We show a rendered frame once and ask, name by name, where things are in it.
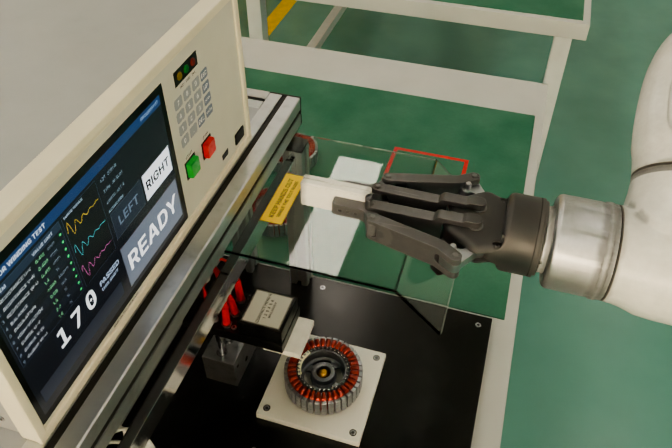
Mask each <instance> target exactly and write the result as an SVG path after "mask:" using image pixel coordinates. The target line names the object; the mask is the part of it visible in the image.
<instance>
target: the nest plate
mask: <svg viewBox="0 0 672 448"><path fill-rule="evenodd" d="M350 346H351V347H353V348H354V350H355V351H356V352H357V353H358V355H359V357H360V360H361V361H362V366H363V379H362V387H361V391H360V393H359V396H358V398H356V400H355V402H354V403H352V405H351V406H349V407H347V406H346V409H345V410H343V411H342V410H341V409H340V412H339V413H335V411H334V414H332V415H329V413H328V410H327V415H322V412H320V415H315V411H314V412H313V414H310V413H308V410H307V412H305V411H303V410H302V408H301V409H300V408H298V407H297V405H295V404H294V403H293V402H292V400H290V398H289V396H288V394H287V392H286V388H285V380H284V365H285V362H286V359H287V357H289V356H287V355H283V354H282V355H281V357H280V359H279V362H278V364H277V366H276V368H275V371H274V373H273V375H272V377H271V380H270V382H269V384H268V387H267V389H266V391H265V393H264V396H263V398H262V400H261V402H260V405H259V407H258V409H257V411H256V417H257V418H261V419H264V420H268V421H271V422H275V423H278V424H281V425H285V426H288V427H292V428H295V429H299V430H302V431H305V432H309V433H312V434H316V435H319V436H323V437H326V438H329V439H333V440H336V441H340V442H343V443H346V444H350V445H353V446H357V447H359V445H360V442H361V438H362V435H363V432H364V428H365V425H366V422H367V419H368V415H369V412H370V409H371V405H372V402H373V399H374V395H375V392H376V389H377V385H378V382H379V379H380V375H381V372H382V369H383V365H384V362H385V359H386V354H385V353H381V352H377V351H373V350H369V349H366V348H362V347H358V346H354V345H350V344H349V347H350ZM335 372H336V374H337V379H336V382H337V383H339V382H340V381H341V380H342V379H343V375H342V372H341V370H340V369H336V370H335ZM310 375H311V373H310V372H306V373H305V376H304V380H305V381H306V382H307V383H308V384H309V385H312V382H311V379H310Z"/></svg>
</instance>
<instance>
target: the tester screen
mask: <svg viewBox="0 0 672 448"><path fill-rule="evenodd" d="M167 145H168V149H169V154H170V159H171V163H172V168H173V170H172V171H171V172H170V173H169V175H168V176H167V177H166V179H165V180H164V181H163V182H162V184H161V185H160V186H159V188H158V189H157V190H156V191H155V193H154V194H153V195H152V197H151V198H150V199H149V200H148V202H147V203H146V204H145V205H144V207H143V208H142V209H141V211H140V212H139V213H138V214H137V216H136V217H135V218H134V220H133V221H132V222H131V223H130V225H129V226H128V227H127V229H126V230H125V231H124V232H123V234H122V235H121V236H120V238H119V239H118V240H117V236H116V233H115V230H114V227H113V223H112V220H111V217H110V215H111V213H112V212H113V211H114V210H115V208H116V207H117V206H118V205H119V204H120V202H121V201H122V200H123V199H124V198H125V196H126V195H127V194H128V193H129V191H130V190H131V189H132V188H133V187H134V185H135V184H136V183H137V182H138V181H139V179H140V178H141V177H142V176H143V175H144V173H145V172H146V171H147V170H148V168H149V167H150V166H151V165H152V164H153V162H154V161H155V160H156V159H157V158H158V156H159V155H160V154H161V153H162V151H163V150H164V149H165V148H166V147H167ZM174 179H175V180H176V175H175V170H174V165H173V160H172V156H171V151H170V146H169V141H168V136H167V132H166V127H165V122H164V117H163V112H162V108H161V103H160V98H159V95H158V96H157V97H156V98H155V99H154V100H153V101H152V103H151V104H150V105H149V106H148V107H147V108H146V109H145V110H144V111H143V112H142V113H141V114H140V115H139V117H138V118H137V119H136V120H135V121H134V122H133V123H132V124H131V125H130V126H129V127H128V128H127V129H126V131H125V132H124V133H123V134H122V135H121V136H120V137H119V138H118V139H117V140H116V141H115V142H114V143H113V145H112V146H111V147H110V148H109V149H108V150H107V151H106V152H105V153H104V154H103V155H102V156H101V157H100V159H99V160H98V161H97V162H96V163H95V164H94V165H93V166H92V167H91V168H90V169H89V170H88V171H87V173H86V174H85V175H84V176H83V177H82V178H81V179H80V180H79V181H78V182H77V183H76V184H75V185H74V187H73V188H72V189H71V190H70V191H69V192H68V193H67V194H66V195H65V196H64V197H63V198H62V199H61V201H60V202H59V203H58V204H57V205H56V206H55V207H54V208H53V209H52V210H51V211H50V212H49V213H48V215H47V216H46V217H45V218H44V219H43V220H42V221H41V222H40V223H39V224H38V225H37V226H36V227H35V229H34V230H33V231H32V232H31V233H30V234H29V235H28V236H27V237H26V238H25V239H24V240H23V241H22V243H21V244H20V245H19V246H18V247H17V248H16V249H15V250H14V251H13V252H12V253H11V254H10V255H9V257H8V258H7V259H6V260H5V261H4V262H3V263H2V264H1V265H0V334H1V336H2V338H3V339H4V341H5V343H6V345H7V347H8V349H9V350H10V352H11V354H12V356H13V358H14V359H15V361H16V363H17V365H18V367H19V369H20V370H21V372H22V374H23V376H24V378H25V380H26V381H27V383H28V385H29V387H30V389H31V390H32V392H33V394H34V396H35V398H36V400H37V401H38V403H39V405H40V407H41V409H42V410H43V412H44V414H45V415H46V413H47V412H48V410H49V409H50V407H51V406H52V405H53V403H54V402H55V400H56V399H57V397H58V396H59V395H60V393H61V392H62V390H63V389H64V387H65V386H66V385H67V383H68V382H69V380H70V379H71V377H72V376H73V375H74V373H75V372H76V370H77V369H78V367H79V366H80V365H81V363H82V362H83V360H84V359H85V358H86V356H87V355H88V353H89V352H90V350H91V349H92V348H93V346H94V345H95V343H96V342H97V340H98V339H99V338H100V336H101V335H102V333H103V332H104V330H105V329H106V328H107V326H108V325H109V323H110V322H111V320H112V319H113V318H114V316H115V315H116V313H117V312H118V310H119V309H120V308H121V306H122V305H123V303H124V302H125V300H126V299H127V298H128V296H129V295H130V293H131V292H132V290H133V289H134V288H135V286H136V285H137V283H138V282H139V280H140V279H141V278H142V276H143V275H144V273H145V272H146V271H147V269H148V268H149V266H150V265H151V263H152V262H153V261H154V259H155V258H156V256H157V255H158V253H159V252H160V251H161V249H162V248H163V246H164V245H165V243H166V242H167V241H168V239H169V238H170V236H171V235H172V233H173V232H174V231H175V229H176V228H177V226H178V225H179V223H180V222H181V221H182V219H183V218H184V213H183V208H182V204H181V199H180V194H179V189H178V184H177V180H176V184H177V189H178V194H179V199H180V204H181V208H182V213H183V215H182V216H181V217H180V219H179V220H178V222H177V223H176V224H175V226H174V227H173V229H172V230H171V232H170V233H169V234H168V236H167V237H166V239H165V240H164V241H163V243H162V244H161V246H160V247H159V249H158V250H157V251H156V253H155V254H154V256H153V257H152V258H151V260H150V261H149V263H148V264H147V265H146V267H145V268H144V270H143V271H142V273H141V274H140V275H139V277H138V278H137V280H136V281H135V282H134V284H133V285H132V287H131V284H130V281H129V278H128V274H127V271H126V268H125V265H124V262H123V258H122V255H121V252H120V249H121V248H122V247H123V246H124V244H125V243H126V242H127V240H128V239H129V238H130V236H131V235H132V234H133V232H134V231H135V230H136V229H137V227H138V226H139V225H140V223H141V222H142V221H143V219H144V218H145V217H146V215H147V214H148V213H149V211H150V210H151V209H152V208H153V206H154V205H155V204H156V202H157V201H158V200H159V198H160V197H161V196H162V194H163V193H164V192H165V191H166V189H167V188H168V187H169V185H170V184H171V183H172V181H173V180H174ZM94 282H95V285H96V288H97V291H98V293H99V296H100V299H101V301H100V303H99V304H98V305H97V307H96V308H95V309H94V311H93V312H92V314H91V315H90V316H89V318H88V319H87V320H86V322H85V323H84V324H83V326H82V327H81V328H80V330H79V331H78V333H77V334H76V335H75V337H74V338H73V339H72V341H71V342H70V343H69V345H68V346H67V348H66V349H65V350H64V352H63V353H62V354H61V356H60V354H59V352H58V350H57V348H56V345H55V343H54V341H53V339H52V337H53V336H54V335H55V333H56V332H57V331H58V329H59V328H60V327H61V325H62V324H63V323H64V321H65V320H66V319H67V318H68V316H69V315H70V314H71V312H72V311H73V310H74V308H75V307H76V306H77V304H78V303H79V302H80V301H81V299H82V298H83V297H84V295H85V294H86V293H87V291H88V290H89V289H90V288H91V286H92V285H93V284H94ZM120 282H121V283H122V286H123V289H124V292H125V293H124V294H123V295H122V297H121V298H120V300H119V301H118V302H117V304H116V305H115V307H114V308H113V309H112V311H111V312H110V314H109V315H108V316H107V318H106V319H105V321H104V322H103V324H102V325H101V326H100V328H99V329H98V331H97V332H96V333H95V335H94V336H93V338H92V339H91V340H90V342H89V343H88V345H87V346H86V347H85V349H84V350H83V352H82V353H81V354H80V356H79V357H78V359H77V360H76V362H75V363H74V364H73V366H72V367H71V369H70V370H69V371H68V373H67V374H66V376H65V377H64V378H63V380H62V381H61V383H60V384H59V385H58V387H57V388H56V390H55V391H54V392H53V394H52V395H51V397H50V398H49V399H48V401H47V402H45V400H44V398H43V396H42V394H41V393H40V391H41V390H42V389H43V387H44V386H45V385H46V383H47V382H48V380H49V379H50V378H51V376H52V375H53V374H54V372H55V371H56V369H57V368H58V367H59V365H60V364H61V363H62V361H63V360H64V358H65V357H66V356H67V354H68V353H69V352H70V350H71V349H72V347H73V346H74V345H75V343H76V342H77V341H78V339H79V338H80V336H81V335H82V334H83V332H84V331H85V330H86V328H87V327H88V325H89V324H90V323H91V321H92V320H93V319H94V317H95V316H96V314H97V313H98V312H99V310H100V309H101V308H102V306H103V305H104V304H105V302H106V301H107V299H108V298H109V297H110V295H111V294H112V293H113V291H114V290H115V288H116V287H117V286H118V284H119V283H120Z"/></svg>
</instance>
